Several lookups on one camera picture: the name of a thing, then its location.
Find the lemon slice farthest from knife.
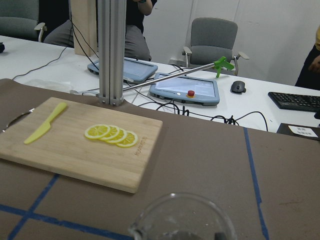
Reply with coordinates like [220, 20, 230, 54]
[116, 131, 138, 148]

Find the teach pendant near mouse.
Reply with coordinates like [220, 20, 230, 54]
[149, 75, 220, 106]

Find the teach pendant far from mouse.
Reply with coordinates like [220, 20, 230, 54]
[87, 56, 159, 85]

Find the lemon slice nearest knife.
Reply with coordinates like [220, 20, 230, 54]
[84, 124, 111, 140]

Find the dark computer mouse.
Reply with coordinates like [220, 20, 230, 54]
[230, 80, 247, 94]

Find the grey office chair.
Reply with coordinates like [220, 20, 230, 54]
[182, 17, 249, 76]

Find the bamboo cutting board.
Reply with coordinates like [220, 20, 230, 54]
[0, 97, 163, 194]

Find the yellow plastic knife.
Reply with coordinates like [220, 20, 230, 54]
[23, 102, 67, 145]

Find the black keyboard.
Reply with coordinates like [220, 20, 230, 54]
[267, 91, 320, 112]

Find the wooden plank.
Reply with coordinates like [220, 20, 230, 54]
[70, 0, 97, 57]

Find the seated person in black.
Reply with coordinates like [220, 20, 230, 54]
[43, 0, 158, 62]

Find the black small box with label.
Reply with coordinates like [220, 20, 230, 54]
[277, 123, 320, 142]

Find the green handled reacher grabber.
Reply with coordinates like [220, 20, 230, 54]
[69, 56, 235, 97]

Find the aluminium frame post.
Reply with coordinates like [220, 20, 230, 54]
[97, 0, 127, 106]

